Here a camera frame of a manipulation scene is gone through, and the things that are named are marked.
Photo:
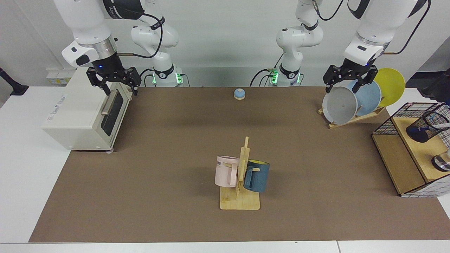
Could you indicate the blue and white marker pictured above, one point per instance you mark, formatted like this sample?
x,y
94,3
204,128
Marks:
x,y
441,125

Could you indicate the black mesh pen holder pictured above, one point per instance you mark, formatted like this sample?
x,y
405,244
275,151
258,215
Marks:
x,y
422,137

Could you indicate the light blue plate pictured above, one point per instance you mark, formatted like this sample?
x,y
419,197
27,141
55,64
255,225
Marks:
x,y
371,98

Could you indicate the grey plate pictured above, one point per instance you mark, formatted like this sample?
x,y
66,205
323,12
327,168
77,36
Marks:
x,y
339,107

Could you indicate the wooden plate rack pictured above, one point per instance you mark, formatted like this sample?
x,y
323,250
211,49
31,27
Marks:
x,y
355,119

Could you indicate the yellow plate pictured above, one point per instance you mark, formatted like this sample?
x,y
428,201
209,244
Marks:
x,y
392,86

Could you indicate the pale toaster oven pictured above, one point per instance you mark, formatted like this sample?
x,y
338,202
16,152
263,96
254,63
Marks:
x,y
77,112

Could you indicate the dark object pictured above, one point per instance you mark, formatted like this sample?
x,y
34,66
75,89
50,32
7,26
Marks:
x,y
439,88

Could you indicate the small blue round thing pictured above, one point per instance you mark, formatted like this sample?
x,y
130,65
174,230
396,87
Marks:
x,y
239,93

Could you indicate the black stand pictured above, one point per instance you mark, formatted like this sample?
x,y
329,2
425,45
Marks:
x,y
14,88

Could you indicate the brown table cloth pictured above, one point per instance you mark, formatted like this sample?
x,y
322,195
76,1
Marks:
x,y
175,193

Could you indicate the dark blue cup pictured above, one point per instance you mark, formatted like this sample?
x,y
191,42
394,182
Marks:
x,y
260,177

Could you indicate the glass lid with silver knob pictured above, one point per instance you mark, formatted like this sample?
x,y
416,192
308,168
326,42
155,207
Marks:
x,y
442,162

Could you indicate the pink cup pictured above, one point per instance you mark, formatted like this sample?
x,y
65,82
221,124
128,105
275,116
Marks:
x,y
225,172

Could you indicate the wooden cup stand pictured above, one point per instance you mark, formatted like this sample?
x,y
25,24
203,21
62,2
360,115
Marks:
x,y
240,202

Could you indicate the white wall socket strip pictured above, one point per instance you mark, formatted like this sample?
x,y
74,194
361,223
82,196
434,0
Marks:
x,y
58,75

